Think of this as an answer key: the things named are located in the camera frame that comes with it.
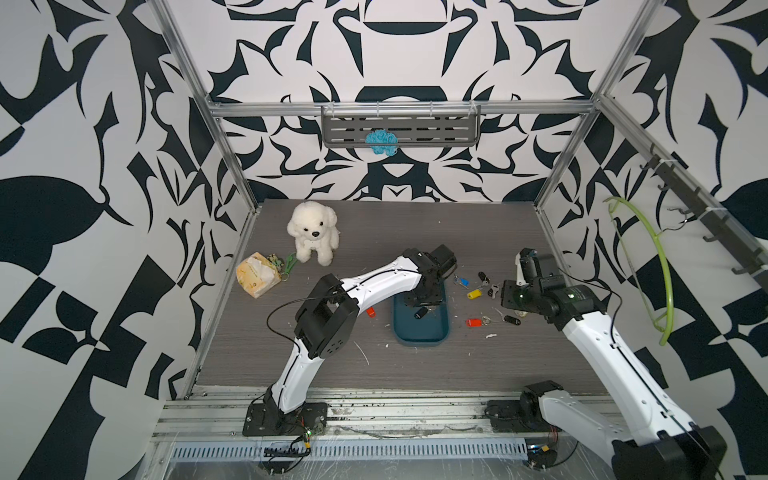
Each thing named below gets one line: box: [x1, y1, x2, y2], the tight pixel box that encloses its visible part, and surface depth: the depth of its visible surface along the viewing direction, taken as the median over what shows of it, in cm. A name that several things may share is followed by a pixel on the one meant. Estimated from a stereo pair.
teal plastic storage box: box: [392, 281, 451, 347], surface depth 90 cm
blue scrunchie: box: [365, 128, 399, 157], surface depth 93 cm
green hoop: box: [603, 197, 675, 346], surface depth 66 cm
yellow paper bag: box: [236, 251, 282, 299], surface depth 98 cm
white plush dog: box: [286, 201, 339, 267], surface depth 95 cm
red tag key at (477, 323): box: [465, 316, 491, 328], surface depth 93 cm
